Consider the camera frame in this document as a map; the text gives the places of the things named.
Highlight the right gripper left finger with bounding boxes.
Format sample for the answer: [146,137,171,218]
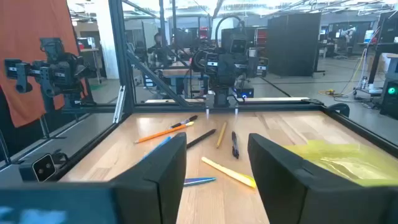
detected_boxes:
[110,132,188,224]

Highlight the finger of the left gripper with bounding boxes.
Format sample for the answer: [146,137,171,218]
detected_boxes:
[235,59,249,85]
[219,58,236,85]

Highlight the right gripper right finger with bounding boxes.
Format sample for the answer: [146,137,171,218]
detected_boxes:
[247,133,398,224]

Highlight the pink-purple handled scissors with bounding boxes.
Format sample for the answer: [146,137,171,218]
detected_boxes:
[183,177,218,187]

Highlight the orange pencil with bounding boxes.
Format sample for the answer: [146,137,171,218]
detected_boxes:
[133,121,195,144]

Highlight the black paintbrush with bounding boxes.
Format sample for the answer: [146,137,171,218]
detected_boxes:
[169,114,199,130]

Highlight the yellow-green plastic supply box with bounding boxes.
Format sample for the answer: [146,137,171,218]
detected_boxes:
[284,139,398,188]

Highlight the yellow pencil green ferrule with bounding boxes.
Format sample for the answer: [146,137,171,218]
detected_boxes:
[216,120,228,149]

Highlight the black felt-tip pen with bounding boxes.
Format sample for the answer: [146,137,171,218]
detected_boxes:
[185,128,218,149]

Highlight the yellow highlighter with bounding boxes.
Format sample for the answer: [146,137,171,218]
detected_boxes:
[201,156,257,189]

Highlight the black pen with clip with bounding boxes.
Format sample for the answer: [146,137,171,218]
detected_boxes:
[231,131,241,160]

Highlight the black box blue light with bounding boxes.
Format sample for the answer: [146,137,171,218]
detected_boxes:
[234,86,255,100]

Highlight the person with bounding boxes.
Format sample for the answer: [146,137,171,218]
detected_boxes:
[146,32,170,68]

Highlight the black partition cabinet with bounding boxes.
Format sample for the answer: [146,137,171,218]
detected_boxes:
[266,12,323,78]

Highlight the black computer green light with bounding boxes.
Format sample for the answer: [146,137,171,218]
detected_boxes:
[379,76,398,119]

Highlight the orange cloth curtain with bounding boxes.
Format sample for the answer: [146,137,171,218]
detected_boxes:
[0,0,90,129]

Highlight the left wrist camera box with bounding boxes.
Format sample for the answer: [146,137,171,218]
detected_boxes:
[229,29,250,56]

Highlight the black aluminium table frame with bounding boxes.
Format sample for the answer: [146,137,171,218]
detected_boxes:
[58,0,398,182]

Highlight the silver frame bracket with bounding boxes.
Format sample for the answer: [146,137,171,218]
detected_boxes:
[112,85,127,124]

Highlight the yellow floor cable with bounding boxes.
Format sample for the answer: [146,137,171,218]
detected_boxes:
[317,46,369,103]

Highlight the black clamp handle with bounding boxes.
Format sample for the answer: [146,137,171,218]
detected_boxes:
[326,103,351,118]

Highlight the small black depth camera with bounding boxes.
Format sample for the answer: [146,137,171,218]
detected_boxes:
[18,149,68,183]

